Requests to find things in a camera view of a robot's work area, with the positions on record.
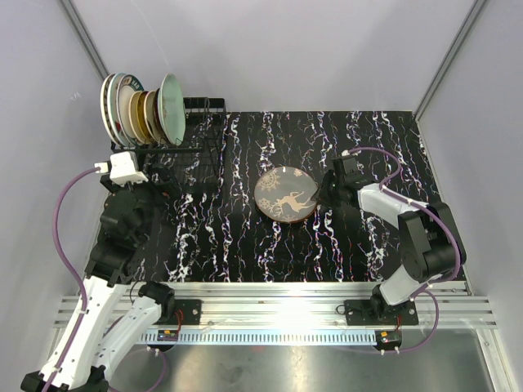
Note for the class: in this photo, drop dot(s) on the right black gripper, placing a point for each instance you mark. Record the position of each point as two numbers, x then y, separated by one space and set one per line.
321 193

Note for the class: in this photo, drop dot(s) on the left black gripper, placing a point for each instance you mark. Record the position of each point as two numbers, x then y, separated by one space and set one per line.
161 196

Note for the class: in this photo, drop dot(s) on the grey plate deer pattern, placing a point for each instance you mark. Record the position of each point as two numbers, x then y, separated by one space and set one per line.
283 194

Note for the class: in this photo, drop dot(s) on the red floral plate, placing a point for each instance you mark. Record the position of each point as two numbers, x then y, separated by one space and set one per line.
161 137

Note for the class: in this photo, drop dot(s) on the small cream floral plate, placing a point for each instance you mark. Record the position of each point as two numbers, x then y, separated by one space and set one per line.
133 115

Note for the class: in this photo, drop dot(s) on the yellow patterned small plate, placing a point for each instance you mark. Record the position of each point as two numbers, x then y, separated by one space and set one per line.
141 117

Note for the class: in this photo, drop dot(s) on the cream plate dark floral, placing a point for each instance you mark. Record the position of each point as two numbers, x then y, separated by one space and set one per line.
149 114

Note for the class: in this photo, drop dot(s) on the mint green flower plate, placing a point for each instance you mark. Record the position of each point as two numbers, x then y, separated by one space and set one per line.
171 109

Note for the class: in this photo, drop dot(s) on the white plate dark green rim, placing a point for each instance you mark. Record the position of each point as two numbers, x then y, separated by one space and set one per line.
126 87

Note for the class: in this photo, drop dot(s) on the white plate watermelon pattern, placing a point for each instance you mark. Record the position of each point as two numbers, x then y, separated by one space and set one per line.
113 111

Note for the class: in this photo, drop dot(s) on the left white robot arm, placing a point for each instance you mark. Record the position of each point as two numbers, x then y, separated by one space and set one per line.
89 352

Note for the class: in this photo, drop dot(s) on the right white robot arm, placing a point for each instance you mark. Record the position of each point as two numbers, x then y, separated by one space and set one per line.
431 249

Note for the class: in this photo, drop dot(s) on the black marble pattern mat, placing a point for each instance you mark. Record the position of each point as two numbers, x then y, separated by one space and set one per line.
223 237

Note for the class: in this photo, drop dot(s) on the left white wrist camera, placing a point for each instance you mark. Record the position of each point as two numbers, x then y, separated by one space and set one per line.
123 169

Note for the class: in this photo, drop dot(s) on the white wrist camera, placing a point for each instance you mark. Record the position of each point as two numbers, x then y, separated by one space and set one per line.
123 169
350 152

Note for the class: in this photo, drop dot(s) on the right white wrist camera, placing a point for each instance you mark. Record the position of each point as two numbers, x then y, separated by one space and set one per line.
350 152

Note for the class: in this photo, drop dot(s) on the black wire dish rack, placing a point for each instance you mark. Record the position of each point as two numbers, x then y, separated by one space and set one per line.
197 161

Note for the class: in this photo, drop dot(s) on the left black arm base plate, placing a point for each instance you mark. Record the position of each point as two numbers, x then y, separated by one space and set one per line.
186 311

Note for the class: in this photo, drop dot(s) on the aluminium mounting rail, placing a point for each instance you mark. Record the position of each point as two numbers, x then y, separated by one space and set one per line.
302 306

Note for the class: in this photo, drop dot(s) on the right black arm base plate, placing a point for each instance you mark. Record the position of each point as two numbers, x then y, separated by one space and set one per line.
366 313

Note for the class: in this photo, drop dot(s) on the white slotted cable duct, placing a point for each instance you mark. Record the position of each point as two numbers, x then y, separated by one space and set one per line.
155 336

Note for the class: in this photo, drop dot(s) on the left aluminium frame post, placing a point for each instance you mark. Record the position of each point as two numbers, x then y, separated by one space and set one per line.
85 39

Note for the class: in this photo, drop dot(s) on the aluminium frame post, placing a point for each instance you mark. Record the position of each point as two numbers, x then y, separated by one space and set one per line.
85 39
457 44

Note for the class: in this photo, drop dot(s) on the right aluminium frame post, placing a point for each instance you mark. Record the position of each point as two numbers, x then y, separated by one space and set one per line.
457 44

